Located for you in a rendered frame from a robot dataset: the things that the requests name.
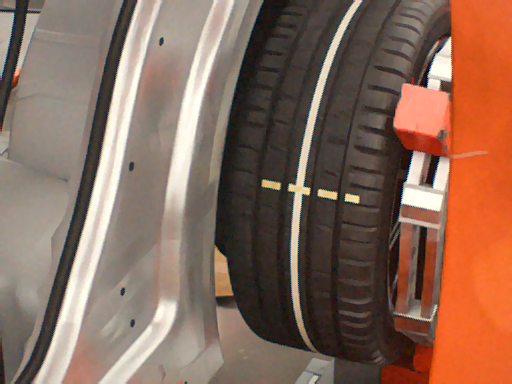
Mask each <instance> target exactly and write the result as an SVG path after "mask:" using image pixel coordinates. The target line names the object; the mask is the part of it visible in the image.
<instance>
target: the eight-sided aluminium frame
mask: <svg viewBox="0 0 512 384"><path fill-rule="evenodd" d="M427 76H428V81H429V84H428V87H427V88H428V89H434V90H439V91H444V92H448V93H450V94H451V37H450V39H449V40H448V41H447V43H446V44H445V45H444V47H443V48H442V50H441V51H440V52H439V54H438V53H436V54H435V56H434V60H433V62H432V66H431V68H430V72H429V74H428V75H427ZM430 160H431V154H427V153H422V152H418V151H414V152H413V155H412V163H411V165H410V169H409V176H408V179H407V182H404V189H403V195H402V200H401V207H400V212H399V218H398V221H400V222H401V229H400V254H399V266H398V279H397V301H396V305H395V309H394V312H393V318H394V322H395V327H394V328H395V331H398V332H401V333H403V334H404V335H406V336H407V337H409V338H411V340H414V344H419V345H422V346H425V345H426V346H429V347H433V346H434V343H435V330H436V323H437V317H438V305H439V295H440V280H441V267H442V257H443V249H444V239H445V226H446V211H447V198H448V184H449V158H446V157H441V156H440V161H439V164H438V167H437V175H436V178H435V182H434V185H432V184H428V183H425V181H426V177H427V174H428V166H429V164H430ZM419 225H421V226H424V227H427V243H426V255H425V262H424V277H423V293H422V299H421V300H416V299H414V290H415V285H416V272H417V253H418V235H419Z"/></svg>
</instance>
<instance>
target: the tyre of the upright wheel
mask: <svg viewBox="0 0 512 384"><path fill-rule="evenodd" d="M354 1H356V0H290V1H289V2H288V3H287V4H286V5H285V6H284V9H283V10H282V11H281V13H279V15H278V18H277V19H276V21H275V22H274V24H273V25H272V27H271V30H270V31H269V33H268V34H267V37H266V39H265V40H264V42H263V46H262V48H261V50H260V52H259V56H258V57H257V59H256V61H255V63H254V68H253V73H251V75H250V79H249V81H248V84H247V89H246V90H245V93H244V96H243V99H242V103H241V111H240V113H239V117H238V124H237V126H236V130H235V134H234V139H233V147H232V150H231V156H230V162H229V166H230V168H229V170H228V177H227V186H226V187H227V191H226V198H225V210H226V212H225V244H226V260H227V268H228V276H229V282H230V285H231V290H232V293H233V296H234V299H235V303H236V305H237V307H238V310H239V311H240V313H241V316H242V317H243V320H244V322H245V323H246V325H248V327H249V328H250V329H251V330H252V331H253V332H254V333H255V334H256V335H257V336H258V337H259V338H263V340H266V341H268V342H271V343H273V344H281V345H283V346H287V347H291V348H297V349H300V350H304V351H307V352H309V351H311V352H314V351H312V350H311V349H310V348H309V346H307V344H306V343H305V341H304V340H303V338H302V335H301V333H300V330H299V328H298V325H297V322H296V314H295V309H294V304H293V298H292V289H291V242H292V225H293V213H294V196H295V192H296V193H301V194H302V199H301V208H300V217H299V231H298V248H297V273H298V291H299V299H298V300H299V306H300V311H301V316H302V320H303V323H304V329H305V332H306V335H307V336H308V339H309V340H310V343H311V345H312V346H313V347H314V348H315V349H316V350H317V351H318V352H319V353H321V354H322V355H326V356H330V357H336V358H339V359H343V360H349V361H352V362H359V363H361V364H368V365H371V366H380V367H382V366H387V365H389V364H392V363H393V362H394V361H396V360H397V359H399V358H400V357H401V356H402V355H403V354H404V353H405V352H406V351H407V350H408V349H409V347H410V346H412V344H413V343H414V340H411V338H409V337H407V336H406V335H404V334H403V333H401V332H398V331H395V328H394V327H395V324H393V323H392V321H391V319H390V316H389V315H388V309H387V304H386V291H385V273H386V248H387V237H388V228H389V219H390V212H391V205H392V199H393V188H394V182H395V178H396V172H397V163H398V160H399V155H400V152H401V148H400V147H401V144H402V143H401V141H400V140H399V137H398V135H396V133H395V132H394V130H393V129H392V125H393V121H394V118H395V116H394V115H395V112H396V108H397V102H398V99H399V95H400V89H401V86H402V84H403V83H406V84H410V85H413V86H416V85H417V81H418V79H419V74H420V72H421V71H422V70H421V68H422V67H423V65H424V62H425V60H426V57H427V55H428V54H429V52H430V50H431V48H432V47H433V44H435V42H436V41H437V40H438V39H439V38H440V37H441V35H442V36H450V37H451V31H450V30H451V22H450V18H451V13H450V7H451V4H450V0H363V1H362V2H360V5H359V6H358V7H357V9H356V11H355V12H354V13H353V16H352V17H351V19H350V20H349V23H348V25H347V26H346V28H345V31H344V33H343V34H342V36H341V40H340V42H339V44H338V46H337V50H336V52H335V54H334V56H333V61H332V63H331V66H330V68H329V73H328V75H327V78H326V80H325V83H324V89H323V93H322V95H321V98H320V101H319V108H318V111H317V115H316V118H315V123H314V126H313V134H312V138H311V142H310V147H309V151H308V157H307V161H306V172H305V180H304V184H303V187H302V186H297V185H296V181H297V175H298V170H299V163H300V158H301V153H302V148H303V144H304V135H305V131H306V127H307V123H308V119H309V116H310V108H311V106H312V102H313V99H314V96H315V92H316V86H317V84H318V81H319V79H320V76H321V71H322V68H323V66H324V63H325V61H326V56H327V55H328V52H329V50H330V46H331V44H332V42H333V40H334V37H335V35H336V33H337V31H338V28H339V26H340V25H341V23H342V21H343V19H344V18H345V16H346V14H347V12H348V11H349V10H350V7H351V6H352V5H353V4H354ZM314 353H315V352H314Z"/></svg>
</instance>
